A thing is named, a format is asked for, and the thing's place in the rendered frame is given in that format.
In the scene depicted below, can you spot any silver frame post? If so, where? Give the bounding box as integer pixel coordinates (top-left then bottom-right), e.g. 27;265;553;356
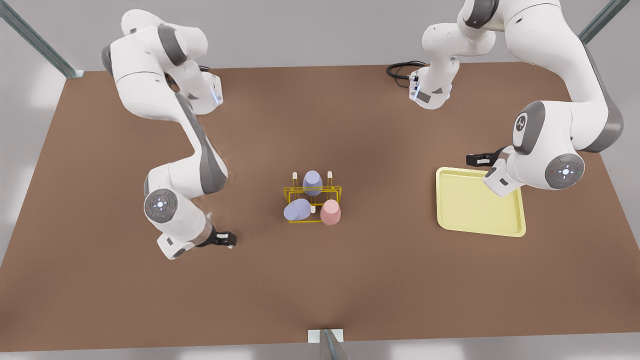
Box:
307;329;350;360
0;0;85;79
578;0;632;46

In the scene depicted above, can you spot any yellow square tray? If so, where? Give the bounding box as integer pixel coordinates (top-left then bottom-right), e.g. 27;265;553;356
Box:
436;167;527;238

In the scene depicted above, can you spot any upright lavender cup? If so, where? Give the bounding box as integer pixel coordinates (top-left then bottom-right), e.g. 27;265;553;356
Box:
303;170;323;197

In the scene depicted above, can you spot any black cable loop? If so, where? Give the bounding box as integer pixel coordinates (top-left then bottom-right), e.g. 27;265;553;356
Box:
386;61;427;89

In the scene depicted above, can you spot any yellow wire cup rack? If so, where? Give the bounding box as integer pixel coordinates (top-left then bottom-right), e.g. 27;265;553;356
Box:
283;171;343;224

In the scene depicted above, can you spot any tilted lavender cup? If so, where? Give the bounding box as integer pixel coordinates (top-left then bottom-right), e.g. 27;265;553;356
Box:
283;198;313;222

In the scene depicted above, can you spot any pink cup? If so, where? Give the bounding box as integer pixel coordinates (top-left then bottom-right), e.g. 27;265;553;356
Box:
320;199;342;226

